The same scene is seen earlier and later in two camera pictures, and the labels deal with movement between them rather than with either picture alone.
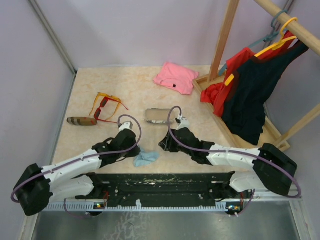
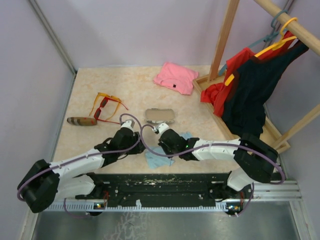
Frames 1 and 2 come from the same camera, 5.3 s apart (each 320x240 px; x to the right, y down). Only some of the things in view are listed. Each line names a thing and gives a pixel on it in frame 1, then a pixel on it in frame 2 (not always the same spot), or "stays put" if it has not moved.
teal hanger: (266, 38) stays put
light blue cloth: (145, 158) → (155, 161)
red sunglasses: (103, 102) stays put
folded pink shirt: (177, 78) stays put
